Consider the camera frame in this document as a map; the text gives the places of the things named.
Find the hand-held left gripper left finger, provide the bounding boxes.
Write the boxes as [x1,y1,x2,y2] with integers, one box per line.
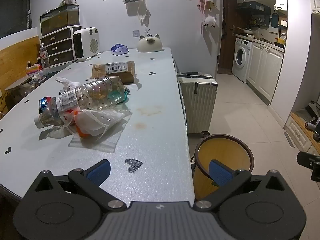
[22,159,127,211]

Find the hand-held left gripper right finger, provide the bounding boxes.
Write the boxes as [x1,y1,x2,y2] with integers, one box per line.
[194,159,298,212]

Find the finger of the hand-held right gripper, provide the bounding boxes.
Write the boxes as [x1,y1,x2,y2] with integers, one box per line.
[297,151,320,167]

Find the round wooden trash bin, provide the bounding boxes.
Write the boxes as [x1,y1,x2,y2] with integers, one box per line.
[190,134,255,201]

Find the clear plastic sheet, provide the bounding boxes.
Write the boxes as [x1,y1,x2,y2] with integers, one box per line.
[39,105,133,155]

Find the clear bag with orange item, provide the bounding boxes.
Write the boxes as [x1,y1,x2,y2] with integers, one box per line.
[62,106,126,141]

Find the teal plastic container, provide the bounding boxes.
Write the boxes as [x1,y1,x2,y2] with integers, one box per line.
[105,89,130,105]

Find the large clear plastic bottle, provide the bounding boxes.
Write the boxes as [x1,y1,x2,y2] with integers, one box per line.
[58,76,126,112]

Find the crushed blue red can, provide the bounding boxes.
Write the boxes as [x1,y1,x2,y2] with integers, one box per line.
[38,96,60,113]

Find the white plastic bag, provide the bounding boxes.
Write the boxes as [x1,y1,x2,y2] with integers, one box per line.
[55,76,82,92]

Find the brown cardboard box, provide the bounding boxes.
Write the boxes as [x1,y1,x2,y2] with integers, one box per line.
[91,60,137,85]

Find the low white wood-top cabinet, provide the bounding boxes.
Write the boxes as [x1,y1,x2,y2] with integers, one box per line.
[283,111,320,161]

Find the white ribbed suitcase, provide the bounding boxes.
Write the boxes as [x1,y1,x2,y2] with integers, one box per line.
[177,72,218,138]

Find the white kitchen base cabinets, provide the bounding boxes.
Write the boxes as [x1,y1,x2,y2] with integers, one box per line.
[246,41,285,105]

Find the white washing machine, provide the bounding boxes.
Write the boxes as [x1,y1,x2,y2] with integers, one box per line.
[231,37,253,83]

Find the colourful pen box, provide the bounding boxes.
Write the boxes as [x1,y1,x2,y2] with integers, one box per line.
[26,62,43,76]

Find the blue tissue pack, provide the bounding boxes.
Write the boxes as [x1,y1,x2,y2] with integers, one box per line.
[111,43,129,56]

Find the clear water bottle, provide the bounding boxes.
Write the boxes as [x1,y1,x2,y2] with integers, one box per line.
[39,43,50,69]

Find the white fan heater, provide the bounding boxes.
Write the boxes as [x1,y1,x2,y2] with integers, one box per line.
[72,27,101,62]

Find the white drawer cabinet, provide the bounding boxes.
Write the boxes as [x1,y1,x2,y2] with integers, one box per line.
[40,26,83,68]

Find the white cat shaped ornament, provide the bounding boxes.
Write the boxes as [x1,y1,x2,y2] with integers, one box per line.
[137,33,164,53]

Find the brown wooden door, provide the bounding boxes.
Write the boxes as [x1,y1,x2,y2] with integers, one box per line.
[217,0,238,75]

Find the wooden headboard panel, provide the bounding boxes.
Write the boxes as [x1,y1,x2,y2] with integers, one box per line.
[0,34,42,98]

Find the spice bottle rack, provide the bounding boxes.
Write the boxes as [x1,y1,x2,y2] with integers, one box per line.
[249,15,266,27]

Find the white sheep plush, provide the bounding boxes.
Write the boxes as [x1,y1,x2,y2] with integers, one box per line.
[203,16,217,29]

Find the glass fish tank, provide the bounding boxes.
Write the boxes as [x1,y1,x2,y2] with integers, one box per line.
[40,4,80,36]

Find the black range hood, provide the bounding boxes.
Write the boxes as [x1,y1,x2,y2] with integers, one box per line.
[236,1,271,15]

